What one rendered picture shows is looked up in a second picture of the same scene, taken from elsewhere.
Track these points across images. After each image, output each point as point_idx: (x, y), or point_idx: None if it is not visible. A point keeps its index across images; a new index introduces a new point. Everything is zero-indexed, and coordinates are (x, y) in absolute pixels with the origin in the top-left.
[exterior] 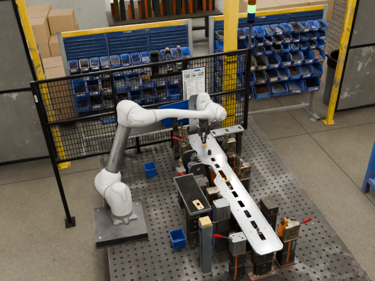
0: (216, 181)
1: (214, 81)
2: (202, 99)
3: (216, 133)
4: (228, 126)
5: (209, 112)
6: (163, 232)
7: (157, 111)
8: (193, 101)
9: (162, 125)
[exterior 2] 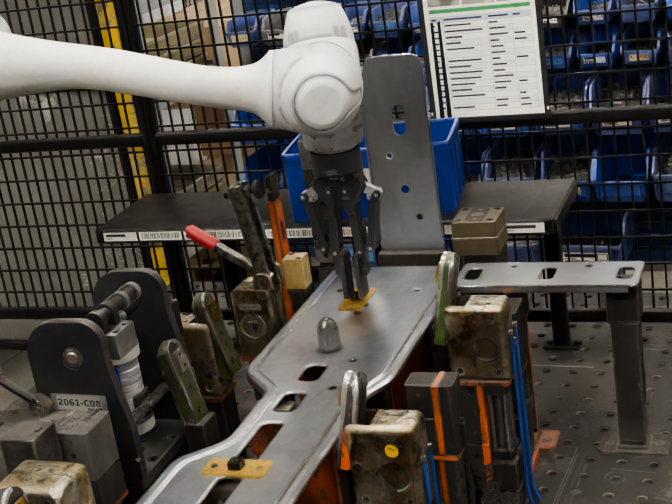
0: (186, 465)
1: (593, 39)
2: (292, 27)
3: (479, 277)
4: (574, 261)
5: (255, 76)
6: None
7: (4, 40)
8: (388, 93)
9: (291, 215)
